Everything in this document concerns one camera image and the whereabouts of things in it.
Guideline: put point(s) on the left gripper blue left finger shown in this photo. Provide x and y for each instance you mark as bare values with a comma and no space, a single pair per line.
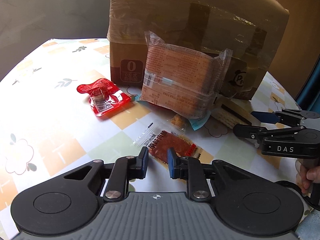
121,172

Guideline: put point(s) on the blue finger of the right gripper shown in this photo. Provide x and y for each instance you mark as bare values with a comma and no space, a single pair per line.
288,117
257,132

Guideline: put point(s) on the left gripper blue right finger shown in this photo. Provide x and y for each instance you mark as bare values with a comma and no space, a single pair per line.
193,172

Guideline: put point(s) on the red meat jerky packet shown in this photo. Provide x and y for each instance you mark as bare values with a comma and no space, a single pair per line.
158,137

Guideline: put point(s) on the person's right hand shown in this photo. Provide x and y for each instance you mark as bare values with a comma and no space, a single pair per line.
305,177

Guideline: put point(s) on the beige wafer snack packet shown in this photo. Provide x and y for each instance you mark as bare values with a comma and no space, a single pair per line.
230,114

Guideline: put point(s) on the small teal snack packet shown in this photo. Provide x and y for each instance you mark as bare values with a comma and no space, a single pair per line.
195,123

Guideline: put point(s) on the brown wooden board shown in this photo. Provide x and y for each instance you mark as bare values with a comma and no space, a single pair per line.
299,48

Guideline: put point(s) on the red jelly cup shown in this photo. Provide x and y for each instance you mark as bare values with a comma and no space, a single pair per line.
104,96

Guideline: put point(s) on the orange wrapped cracker pack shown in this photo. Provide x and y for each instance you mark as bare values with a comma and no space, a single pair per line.
183,80

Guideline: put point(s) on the floral checkered bed sheet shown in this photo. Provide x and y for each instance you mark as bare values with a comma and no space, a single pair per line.
48,128

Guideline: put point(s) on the brown cardboard box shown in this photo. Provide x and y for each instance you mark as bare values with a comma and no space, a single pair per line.
252,29

